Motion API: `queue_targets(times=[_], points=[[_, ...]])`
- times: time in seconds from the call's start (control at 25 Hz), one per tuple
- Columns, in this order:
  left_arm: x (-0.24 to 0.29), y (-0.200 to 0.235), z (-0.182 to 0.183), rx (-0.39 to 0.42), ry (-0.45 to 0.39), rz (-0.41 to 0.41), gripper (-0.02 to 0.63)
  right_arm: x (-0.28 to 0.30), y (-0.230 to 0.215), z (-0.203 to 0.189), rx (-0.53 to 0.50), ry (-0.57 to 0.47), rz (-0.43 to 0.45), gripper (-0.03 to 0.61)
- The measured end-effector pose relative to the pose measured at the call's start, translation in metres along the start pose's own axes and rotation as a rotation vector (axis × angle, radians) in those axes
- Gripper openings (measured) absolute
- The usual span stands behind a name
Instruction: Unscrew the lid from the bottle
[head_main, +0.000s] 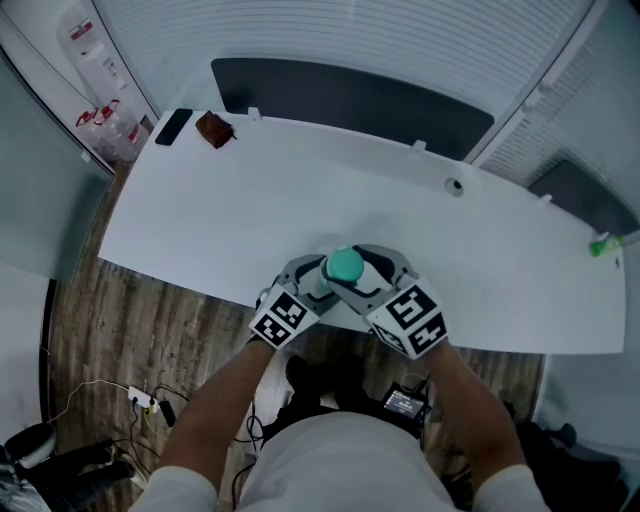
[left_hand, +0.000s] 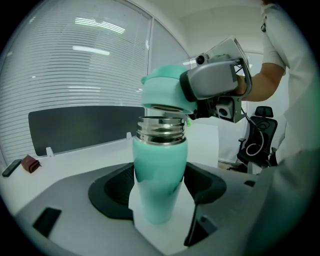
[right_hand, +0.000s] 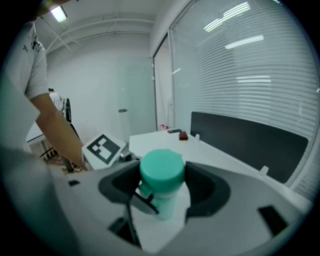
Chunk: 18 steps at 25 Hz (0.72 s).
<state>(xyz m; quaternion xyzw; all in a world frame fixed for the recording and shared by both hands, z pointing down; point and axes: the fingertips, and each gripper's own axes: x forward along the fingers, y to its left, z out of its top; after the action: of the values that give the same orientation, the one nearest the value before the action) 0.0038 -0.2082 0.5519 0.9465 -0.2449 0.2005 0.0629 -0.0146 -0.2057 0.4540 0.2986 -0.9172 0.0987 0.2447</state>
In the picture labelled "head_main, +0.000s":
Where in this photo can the green plastic bottle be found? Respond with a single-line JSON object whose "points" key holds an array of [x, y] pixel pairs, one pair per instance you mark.
{"points": [[606, 245]]}

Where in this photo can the narrow white window blinds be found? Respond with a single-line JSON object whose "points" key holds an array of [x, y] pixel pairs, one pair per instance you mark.
{"points": [[600, 100]]}

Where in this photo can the long dark desk partition panel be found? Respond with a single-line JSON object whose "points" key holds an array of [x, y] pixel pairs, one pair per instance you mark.
{"points": [[350, 105]]}

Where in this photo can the short dark desk partition panel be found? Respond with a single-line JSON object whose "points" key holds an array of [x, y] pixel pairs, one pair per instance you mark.
{"points": [[585, 200]]}

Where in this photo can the white water dispenser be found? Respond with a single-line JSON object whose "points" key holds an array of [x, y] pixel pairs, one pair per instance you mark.
{"points": [[102, 70]]}

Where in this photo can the frosted glass door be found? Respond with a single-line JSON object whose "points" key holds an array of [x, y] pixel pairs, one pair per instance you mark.
{"points": [[45, 200]]}

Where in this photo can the person's dark trouser legs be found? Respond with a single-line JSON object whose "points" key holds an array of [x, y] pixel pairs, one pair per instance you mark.
{"points": [[305, 380]]}

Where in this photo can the person's white shirt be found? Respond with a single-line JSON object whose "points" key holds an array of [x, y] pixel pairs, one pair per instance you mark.
{"points": [[340, 470]]}

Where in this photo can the wide white window blinds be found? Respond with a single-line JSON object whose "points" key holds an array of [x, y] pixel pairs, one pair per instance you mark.
{"points": [[350, 35]]}

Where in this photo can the teal bottle cap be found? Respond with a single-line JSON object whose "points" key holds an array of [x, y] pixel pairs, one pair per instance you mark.
{"points": [[345, 265]]}

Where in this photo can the person's left forearm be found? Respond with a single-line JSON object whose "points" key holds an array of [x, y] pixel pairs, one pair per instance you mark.
{"points": [[220, 410]]}

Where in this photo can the black power adapter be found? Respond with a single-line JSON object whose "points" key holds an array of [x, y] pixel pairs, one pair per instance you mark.
{"points": [[167, 414]]}

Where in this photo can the white power strip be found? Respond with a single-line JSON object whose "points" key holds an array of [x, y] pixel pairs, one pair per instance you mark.
{"points": [[143, 398]]}

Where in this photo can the white partition bracket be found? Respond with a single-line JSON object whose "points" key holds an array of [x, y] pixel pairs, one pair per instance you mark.
{"points": [[418, 146], [254, 114], [545, 198]]}

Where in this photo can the black office chair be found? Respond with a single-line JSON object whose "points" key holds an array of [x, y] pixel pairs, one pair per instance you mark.
{"points": [[575, 465]]}

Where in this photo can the black box with lit screen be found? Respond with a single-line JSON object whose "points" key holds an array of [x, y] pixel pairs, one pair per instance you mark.
{"points": [[404, 406]]}

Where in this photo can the clear dispenser bottle red label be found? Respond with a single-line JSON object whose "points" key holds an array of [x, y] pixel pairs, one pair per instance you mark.
{"points": [[80, 30]]}

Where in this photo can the black smartphone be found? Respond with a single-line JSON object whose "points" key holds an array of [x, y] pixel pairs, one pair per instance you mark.
{"points": [[173, 127]]}

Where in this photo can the brown leather pouch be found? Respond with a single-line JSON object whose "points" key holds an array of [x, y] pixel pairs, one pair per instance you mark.
{"points": [[214, 129]]}

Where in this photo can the person's right forearm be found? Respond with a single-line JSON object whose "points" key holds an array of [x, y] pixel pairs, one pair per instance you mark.
{"points": [[475, 410]]}

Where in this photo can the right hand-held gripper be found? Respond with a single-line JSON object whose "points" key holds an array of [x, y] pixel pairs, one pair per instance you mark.
{"points": [[410, 320]]}

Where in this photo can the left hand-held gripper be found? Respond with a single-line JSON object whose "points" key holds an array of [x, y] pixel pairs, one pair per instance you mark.
{"points": [[282, 317]]}

